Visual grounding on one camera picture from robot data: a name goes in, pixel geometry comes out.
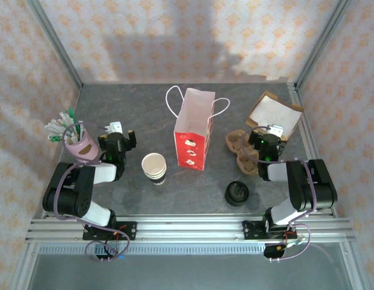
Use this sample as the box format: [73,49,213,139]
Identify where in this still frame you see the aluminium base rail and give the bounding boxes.
[25,214,355,243]

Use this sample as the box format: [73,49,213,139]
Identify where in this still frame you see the stack of black lids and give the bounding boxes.
[225,180,250,208]

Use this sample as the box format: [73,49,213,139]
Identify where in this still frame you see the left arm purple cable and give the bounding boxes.
[52,122,130,262]

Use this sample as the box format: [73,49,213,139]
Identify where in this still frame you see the white paper napkins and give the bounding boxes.
[250,96,301,137]

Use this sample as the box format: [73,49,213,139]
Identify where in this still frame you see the aluminium frame post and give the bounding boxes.
[295,0,353,88]
[25,0,84,89]

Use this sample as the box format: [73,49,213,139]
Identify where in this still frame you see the pink cup holder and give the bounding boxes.
[63,128,100,164]

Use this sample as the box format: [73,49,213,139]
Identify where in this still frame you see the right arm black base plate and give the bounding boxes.
[242,220,298,242]

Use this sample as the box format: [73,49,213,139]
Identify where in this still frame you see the brown cardboard box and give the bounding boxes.
[245,90,305,144]

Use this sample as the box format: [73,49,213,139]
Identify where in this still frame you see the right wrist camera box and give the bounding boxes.
[267,123,286,137]

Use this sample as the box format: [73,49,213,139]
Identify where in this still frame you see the grey slotted cable duct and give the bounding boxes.
[37,244,266,256]

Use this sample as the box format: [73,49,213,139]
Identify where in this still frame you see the brown pulp cup carrier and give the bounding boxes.
[225,129,266,176]

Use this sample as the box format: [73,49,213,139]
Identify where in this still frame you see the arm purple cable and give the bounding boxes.
[52,122,130,262]
[241,125,317,262]

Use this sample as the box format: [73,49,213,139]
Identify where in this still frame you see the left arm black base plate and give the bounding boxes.
[82,221,138,242]

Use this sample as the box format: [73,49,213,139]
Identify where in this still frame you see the stack of paper cups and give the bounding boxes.
[141,153,168,185]

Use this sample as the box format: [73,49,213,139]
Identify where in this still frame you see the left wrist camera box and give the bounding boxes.
[105,121,124,134]

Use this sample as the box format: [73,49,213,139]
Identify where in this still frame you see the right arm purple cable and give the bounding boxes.
[241,125,317,262]

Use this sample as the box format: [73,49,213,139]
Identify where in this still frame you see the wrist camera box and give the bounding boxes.
[267,123,286,137]
[105,121,124,134]

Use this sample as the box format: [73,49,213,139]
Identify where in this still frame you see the red white paper bag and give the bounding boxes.
[166,86,231,172]

